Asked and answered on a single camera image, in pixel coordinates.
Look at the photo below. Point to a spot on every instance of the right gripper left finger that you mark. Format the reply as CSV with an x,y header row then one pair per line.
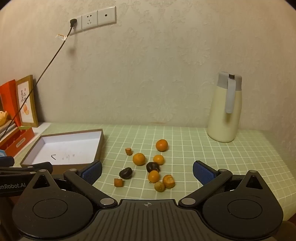
x,y
82,181

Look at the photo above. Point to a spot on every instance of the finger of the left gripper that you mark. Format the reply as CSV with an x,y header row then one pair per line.
x,y
31,168
21,172

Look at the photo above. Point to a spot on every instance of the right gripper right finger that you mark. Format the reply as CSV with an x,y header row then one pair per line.
x,y
212,181

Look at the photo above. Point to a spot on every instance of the square carrot piece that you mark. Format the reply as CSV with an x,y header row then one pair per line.
x,y
118,182

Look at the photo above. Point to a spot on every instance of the dark passion fruit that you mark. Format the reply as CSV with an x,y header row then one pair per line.
x,y
126,173
152,166

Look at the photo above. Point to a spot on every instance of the carrot chunk with cut face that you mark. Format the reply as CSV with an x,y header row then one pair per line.
x,y
169,181

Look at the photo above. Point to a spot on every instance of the brownish green small fruit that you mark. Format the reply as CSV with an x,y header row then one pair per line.
x,y
159,186

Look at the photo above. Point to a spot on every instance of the small carrot cylinder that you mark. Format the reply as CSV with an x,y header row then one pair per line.
x,y
128,151

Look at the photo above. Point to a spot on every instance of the small orange kumquat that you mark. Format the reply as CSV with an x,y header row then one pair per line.
x,y
159,159

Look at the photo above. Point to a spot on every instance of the oval orange kumquat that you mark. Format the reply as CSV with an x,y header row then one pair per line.
x,y
154,176

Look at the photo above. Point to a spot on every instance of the large orange tangerine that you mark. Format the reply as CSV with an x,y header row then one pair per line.
x,y
139,159

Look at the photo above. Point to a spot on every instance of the orange red box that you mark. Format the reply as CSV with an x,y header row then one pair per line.
x,y
12,143

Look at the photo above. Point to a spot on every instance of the brown cardboard tray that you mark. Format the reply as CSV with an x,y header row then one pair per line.
x,y
66,150

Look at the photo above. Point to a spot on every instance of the stack of books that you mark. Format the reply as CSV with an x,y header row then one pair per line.
x,y
7,127

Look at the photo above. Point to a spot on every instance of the yellow plush toy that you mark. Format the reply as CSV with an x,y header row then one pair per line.
x,y
3,117

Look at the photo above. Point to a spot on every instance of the cream thermos jug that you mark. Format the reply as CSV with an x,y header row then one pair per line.
x,y
226,108

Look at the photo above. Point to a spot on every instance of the wooden picture frame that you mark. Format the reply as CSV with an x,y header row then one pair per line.
x,y
26,102

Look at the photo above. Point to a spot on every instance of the white wall socket panel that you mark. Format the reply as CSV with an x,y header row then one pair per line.
x,y
94,19

